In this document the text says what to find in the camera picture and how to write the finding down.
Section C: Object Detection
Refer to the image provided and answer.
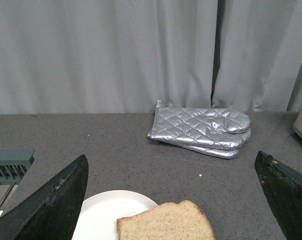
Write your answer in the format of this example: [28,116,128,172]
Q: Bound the grey curtain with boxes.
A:
[0,0,302,114]

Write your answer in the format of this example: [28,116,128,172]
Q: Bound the white round plate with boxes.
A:
[72,190,157,240]

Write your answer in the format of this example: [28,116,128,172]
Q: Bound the silver oven mitt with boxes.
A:
[148,100,251,151]
[147,127,252,160]

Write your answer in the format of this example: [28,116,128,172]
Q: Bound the brown bread slice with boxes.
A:
[117,200,216,240]

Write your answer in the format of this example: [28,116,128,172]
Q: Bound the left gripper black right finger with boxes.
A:
[254,151,302,240]

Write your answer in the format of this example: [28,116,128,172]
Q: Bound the lower silver oven mitt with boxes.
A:
[147,127,252,160]

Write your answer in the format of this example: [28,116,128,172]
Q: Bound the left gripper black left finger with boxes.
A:
[0,155,89,240]

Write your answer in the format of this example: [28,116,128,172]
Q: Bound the upper silver oven mitt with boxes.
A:
[148,100,251,151]

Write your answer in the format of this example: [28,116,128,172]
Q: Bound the green dish rack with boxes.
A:
[0,148,35,216]

